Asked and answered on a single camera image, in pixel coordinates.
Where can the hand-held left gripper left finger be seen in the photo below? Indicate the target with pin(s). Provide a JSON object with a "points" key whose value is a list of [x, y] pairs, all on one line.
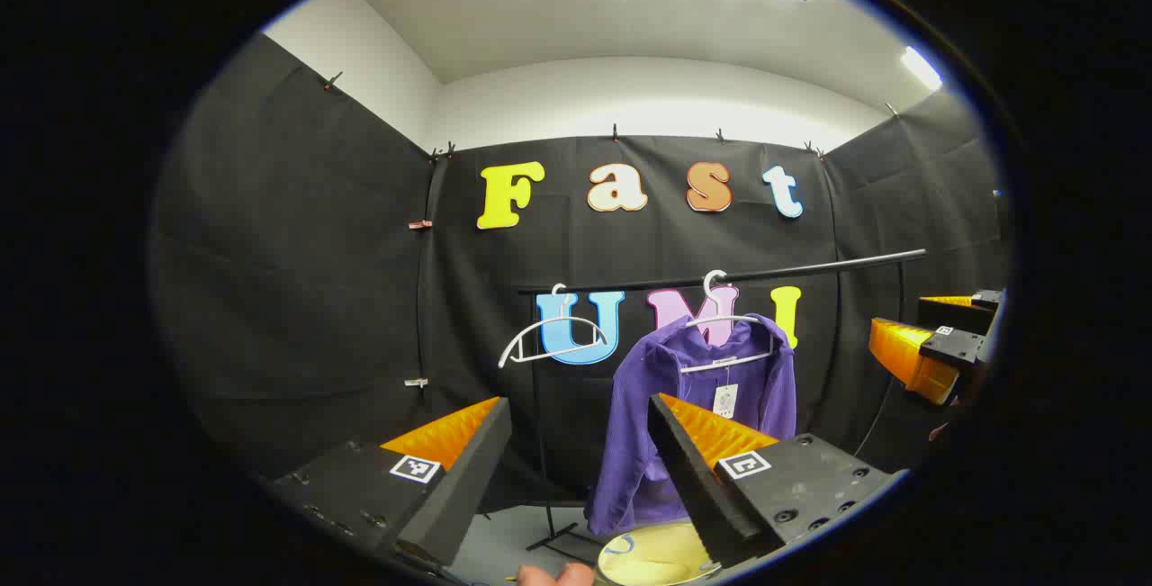
{"points": [[468, 478]]}

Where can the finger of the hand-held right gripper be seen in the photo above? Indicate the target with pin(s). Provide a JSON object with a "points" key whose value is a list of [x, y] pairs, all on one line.
{"points": [[949, 347], [958, 311]]}

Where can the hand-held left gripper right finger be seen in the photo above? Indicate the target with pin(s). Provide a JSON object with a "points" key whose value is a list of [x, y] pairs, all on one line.
{"points": [[693, 487]]}

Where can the cream laundry hamper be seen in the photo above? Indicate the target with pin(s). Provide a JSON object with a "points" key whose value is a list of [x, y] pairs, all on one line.
{"points": [[657, 559]]}

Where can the black clothes rack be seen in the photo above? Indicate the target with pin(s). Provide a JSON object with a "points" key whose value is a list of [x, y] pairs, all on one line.
{"points": [[864, 260]]}

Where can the white plastic hanger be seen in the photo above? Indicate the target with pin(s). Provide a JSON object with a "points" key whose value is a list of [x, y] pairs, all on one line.
{"points": [[553, 320], [720, 320]]}

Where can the black backdrop cloth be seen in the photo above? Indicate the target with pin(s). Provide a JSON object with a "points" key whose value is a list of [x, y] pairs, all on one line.
{"points": [[297, 298]]}

